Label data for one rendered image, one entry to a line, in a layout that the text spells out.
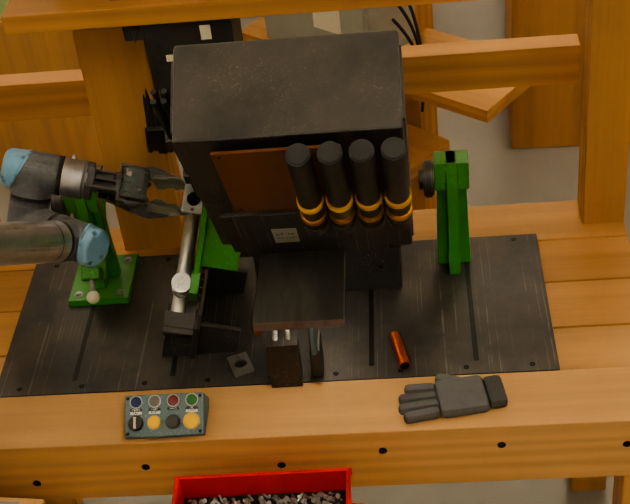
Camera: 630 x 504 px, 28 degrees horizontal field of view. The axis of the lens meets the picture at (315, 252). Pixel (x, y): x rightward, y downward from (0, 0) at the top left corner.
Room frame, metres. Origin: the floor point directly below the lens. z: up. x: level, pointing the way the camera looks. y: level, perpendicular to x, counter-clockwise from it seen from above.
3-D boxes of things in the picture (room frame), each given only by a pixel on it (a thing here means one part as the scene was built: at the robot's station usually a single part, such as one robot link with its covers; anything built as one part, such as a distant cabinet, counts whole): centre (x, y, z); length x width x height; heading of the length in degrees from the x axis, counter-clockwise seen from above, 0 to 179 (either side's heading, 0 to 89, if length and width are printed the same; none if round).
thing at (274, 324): (1.85, 0.02, 1.11); 0.39 x 0.16 x 0.03; 174
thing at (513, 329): (1.96, 0.09, 0.89); 1.10 x 0.42 x 0.02; 84
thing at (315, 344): (1.79, 0.02, 0.97); 0.10 x 0.02 x 0.14; 174
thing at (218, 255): (1.90, 0.17, 1.17); 0.13 x 0.12 x 0.20; 84
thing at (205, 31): (2.17, 0.18, 1.42); 0.17 x 0.12 x 0.15; 84
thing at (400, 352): (1.78, -0.14, 0.91); 0.09 x 0.02 x 0.02; 5
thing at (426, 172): (2.05, -0.24, 1.12); 0.08 x 0.03 x 0.08; 174
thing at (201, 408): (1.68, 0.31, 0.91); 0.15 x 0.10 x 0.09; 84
